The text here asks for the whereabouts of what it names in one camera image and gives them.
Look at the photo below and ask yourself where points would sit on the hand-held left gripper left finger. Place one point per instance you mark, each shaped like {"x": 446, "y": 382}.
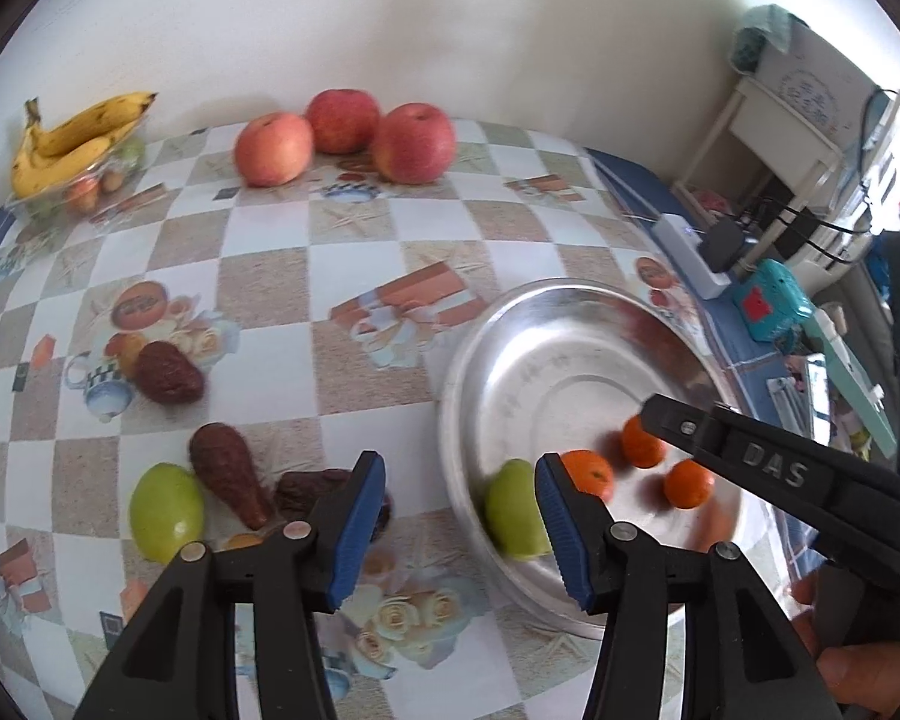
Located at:
{"x": 360, "y": 517}

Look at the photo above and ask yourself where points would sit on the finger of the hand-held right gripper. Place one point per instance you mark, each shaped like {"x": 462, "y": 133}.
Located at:
{"x": 772, "y": 457}

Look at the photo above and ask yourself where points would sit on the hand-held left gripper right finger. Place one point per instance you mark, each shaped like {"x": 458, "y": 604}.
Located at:
{"x": 562, "y": 532}

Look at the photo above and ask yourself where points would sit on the green mango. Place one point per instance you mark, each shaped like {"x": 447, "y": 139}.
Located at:
{"x": 166, "y": 514}
{"x": 514, "y": 514}

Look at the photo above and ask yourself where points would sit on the dark brown bumpy fruit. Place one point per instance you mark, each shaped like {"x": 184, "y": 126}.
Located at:
{"x": 304, "y": 493}

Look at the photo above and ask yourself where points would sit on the orange tangerine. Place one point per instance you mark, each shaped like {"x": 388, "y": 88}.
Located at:
{"x": 641, "y": 448}
{"x": 688, "y": 484}
{"x": 591, "y": 474}

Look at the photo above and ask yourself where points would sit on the small yellow fruit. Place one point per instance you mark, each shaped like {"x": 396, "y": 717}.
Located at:
{"x": 244, "y": 541}

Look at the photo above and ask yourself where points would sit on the round metal basin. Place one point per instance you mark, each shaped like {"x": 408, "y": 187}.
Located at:
{"x": 570, "y": 360}

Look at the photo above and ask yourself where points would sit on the person's right hand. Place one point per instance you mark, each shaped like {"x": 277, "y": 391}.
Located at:
{"x": 870, "y": 679}

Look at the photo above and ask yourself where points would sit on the pale green flat strip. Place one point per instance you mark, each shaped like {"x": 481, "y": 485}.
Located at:
{"x": 859, "y": 382}

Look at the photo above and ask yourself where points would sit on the teal box with red label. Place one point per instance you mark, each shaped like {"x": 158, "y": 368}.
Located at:
{"x": 769, "y": 300}

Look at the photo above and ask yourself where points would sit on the black charger plug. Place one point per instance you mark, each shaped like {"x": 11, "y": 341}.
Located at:
{"x": 724, "y": 244}

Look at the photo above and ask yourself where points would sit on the white power strip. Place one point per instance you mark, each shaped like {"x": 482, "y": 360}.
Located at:
{"x": 682, "y": 244}

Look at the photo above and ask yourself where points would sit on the white appliance box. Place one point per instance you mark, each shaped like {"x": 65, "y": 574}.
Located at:
{"x": 817, "y": 79}

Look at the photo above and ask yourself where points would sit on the pale red apple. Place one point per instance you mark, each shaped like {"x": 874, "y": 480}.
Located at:
{"x": 274, "y": 150}

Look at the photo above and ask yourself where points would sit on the teal cloth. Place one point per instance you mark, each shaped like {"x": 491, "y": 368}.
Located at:
{"x": 757, "y": 34}

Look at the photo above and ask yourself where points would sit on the dark red apple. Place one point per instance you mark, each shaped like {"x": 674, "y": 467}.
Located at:
{"x": 343, "y": 120}

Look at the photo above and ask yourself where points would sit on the small brown fruit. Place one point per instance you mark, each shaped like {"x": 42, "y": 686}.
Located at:
{"x": 111, "y": 180}

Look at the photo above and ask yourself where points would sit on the clear plastic container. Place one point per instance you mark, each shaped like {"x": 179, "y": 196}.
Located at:
{"x": 124, "y": 165}

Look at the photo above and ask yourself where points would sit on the small orange fruit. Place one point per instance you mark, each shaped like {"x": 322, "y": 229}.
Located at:
{"x": 82, "y": 193}

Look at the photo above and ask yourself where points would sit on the small green fruit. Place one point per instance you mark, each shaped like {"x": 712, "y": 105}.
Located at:
{"x": 131, "y": 154}

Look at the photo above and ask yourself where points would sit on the yellow banana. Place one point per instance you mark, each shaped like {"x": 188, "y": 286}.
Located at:
{"x": 90, "y": 124}
{"x": 52, "y": 169}

